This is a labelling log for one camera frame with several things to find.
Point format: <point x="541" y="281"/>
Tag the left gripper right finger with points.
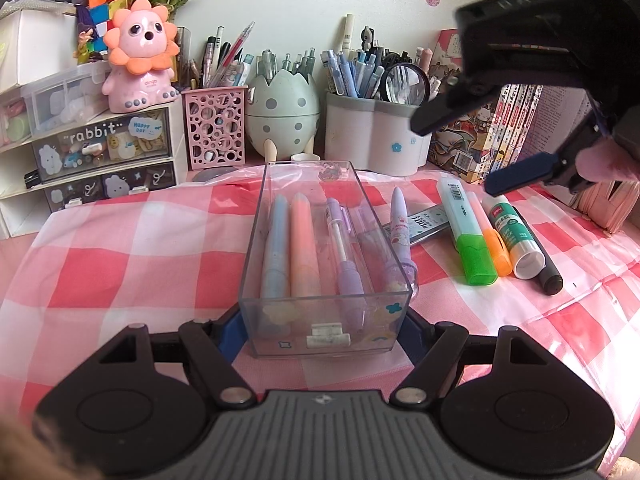
<point x="435" y="351"/>

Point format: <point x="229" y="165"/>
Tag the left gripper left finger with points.
<point x="211" y="346"/>

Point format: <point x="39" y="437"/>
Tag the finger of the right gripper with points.
<point x="450" y="105"/>
<point x="536" y="168"/>

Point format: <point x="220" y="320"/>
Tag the purple cartoon pen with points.
<point x="400" y="235"/>

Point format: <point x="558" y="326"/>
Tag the light blue pen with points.
<point x="276" y="264"/>

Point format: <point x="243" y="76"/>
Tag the orange highlighter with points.
<point x="499" y="254"/>

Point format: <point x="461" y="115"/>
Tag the green highlighter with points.
<point x="477" y="265"/>

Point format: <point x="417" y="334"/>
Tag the lavender mechanical pencil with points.
<point x="349" y="282"/>

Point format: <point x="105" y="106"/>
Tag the green white glue stick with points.
<point x="526" y="256"/>

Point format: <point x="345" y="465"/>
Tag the peach pink pen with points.
<point x="305" y="277"/>

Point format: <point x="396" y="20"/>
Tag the pencil lead refill case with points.
<point x="427" y="223"/>

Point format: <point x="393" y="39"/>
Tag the clear plastic organizer tray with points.
<point x="297" y="327"/>

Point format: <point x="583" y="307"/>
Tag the hand in pink sleeve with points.
<point x="606" y="161"/>

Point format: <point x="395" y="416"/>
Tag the comic book box set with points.
<point x="487" y="138"/>

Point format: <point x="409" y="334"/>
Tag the magnifying glass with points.
<point x="405" y="83"/>

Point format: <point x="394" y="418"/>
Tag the stack of paper documents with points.
<point x="613" y="196"/>

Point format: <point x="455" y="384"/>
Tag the grey white cloud pen holder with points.
<point x="374" y="135"/>

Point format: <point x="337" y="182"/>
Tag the red checkered tablecloth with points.
<point x="166" y="257"/>

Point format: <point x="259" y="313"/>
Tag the green egg pen holder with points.
<point x="282" y="115"/>

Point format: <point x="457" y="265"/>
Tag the pink perforated pen holder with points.
<point x="215" y="127"/>

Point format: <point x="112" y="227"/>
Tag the white mini drawer unit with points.
<point x="61" y="147"/>

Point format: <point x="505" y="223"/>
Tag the pink lion toy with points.
<point x="141" y="49"/>

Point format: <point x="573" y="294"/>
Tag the white box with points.
<point x="35" y="44"/>

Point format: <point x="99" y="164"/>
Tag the rubik's cube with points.
<point x="94" y="20"/>

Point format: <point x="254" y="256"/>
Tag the grey desk cable grommet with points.
<point x="211" y="173"/>

